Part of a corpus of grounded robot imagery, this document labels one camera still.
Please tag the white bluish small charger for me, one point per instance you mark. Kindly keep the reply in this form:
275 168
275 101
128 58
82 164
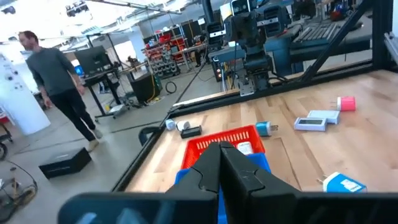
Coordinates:
170 124

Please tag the red plastic basket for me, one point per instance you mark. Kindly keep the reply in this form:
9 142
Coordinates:
224 137

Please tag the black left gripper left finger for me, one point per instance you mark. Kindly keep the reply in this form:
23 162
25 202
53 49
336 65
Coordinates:
205 174

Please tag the shelf with red bins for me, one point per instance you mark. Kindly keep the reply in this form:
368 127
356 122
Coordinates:
161 56

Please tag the black flat monitor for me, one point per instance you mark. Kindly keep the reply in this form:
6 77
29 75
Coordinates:
93 59

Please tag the white round pillar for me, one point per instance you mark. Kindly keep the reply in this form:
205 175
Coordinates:
18 99

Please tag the blue charger white label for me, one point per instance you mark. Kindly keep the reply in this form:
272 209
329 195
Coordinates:
342 183

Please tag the white round charger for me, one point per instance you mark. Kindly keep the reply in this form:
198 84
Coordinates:
183 125

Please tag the person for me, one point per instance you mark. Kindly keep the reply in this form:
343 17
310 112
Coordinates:
53 74

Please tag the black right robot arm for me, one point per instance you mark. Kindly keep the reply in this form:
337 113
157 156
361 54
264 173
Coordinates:
255 62

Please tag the black box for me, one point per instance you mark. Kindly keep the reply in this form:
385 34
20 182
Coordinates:
65 161

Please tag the blue plastic basket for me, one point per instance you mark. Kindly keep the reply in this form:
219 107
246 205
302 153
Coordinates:
261 161

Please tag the teal white wall charger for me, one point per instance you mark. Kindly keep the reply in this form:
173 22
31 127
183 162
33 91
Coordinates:
263 128

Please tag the black desk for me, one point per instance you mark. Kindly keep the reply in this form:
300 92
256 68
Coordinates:
99 76

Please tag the black charger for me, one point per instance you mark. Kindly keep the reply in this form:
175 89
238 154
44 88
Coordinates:
191 132

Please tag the grey blue desk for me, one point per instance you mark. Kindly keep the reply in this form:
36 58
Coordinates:
326 46

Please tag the dark keyboard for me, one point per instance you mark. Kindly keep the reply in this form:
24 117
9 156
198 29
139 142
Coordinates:
317 32

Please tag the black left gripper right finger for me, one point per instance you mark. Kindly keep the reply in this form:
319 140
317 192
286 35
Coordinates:
242 183

